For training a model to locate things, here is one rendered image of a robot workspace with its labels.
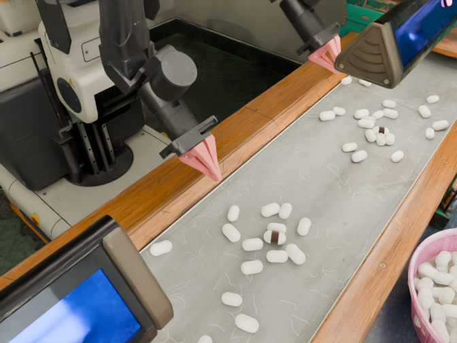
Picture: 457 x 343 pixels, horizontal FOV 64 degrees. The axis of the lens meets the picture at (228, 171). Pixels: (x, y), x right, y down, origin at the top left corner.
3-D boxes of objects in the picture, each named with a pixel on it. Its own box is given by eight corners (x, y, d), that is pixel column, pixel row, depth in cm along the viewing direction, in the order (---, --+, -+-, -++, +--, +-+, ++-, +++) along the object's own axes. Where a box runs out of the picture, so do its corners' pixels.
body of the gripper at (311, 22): (342, 28, 82) (324, -1, 82) (319, 43, 77) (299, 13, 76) (322, 43, 88) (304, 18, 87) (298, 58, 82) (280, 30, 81)
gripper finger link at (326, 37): (357, 62, 81) (333, 26, 80) (342, 74, 77) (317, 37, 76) (334, 76, 87) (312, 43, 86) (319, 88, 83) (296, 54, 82)
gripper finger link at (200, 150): (246, 161, 64) (215, 117, 63) (219, 183, 60) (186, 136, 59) (227, 171, 70) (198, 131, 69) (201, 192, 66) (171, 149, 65)
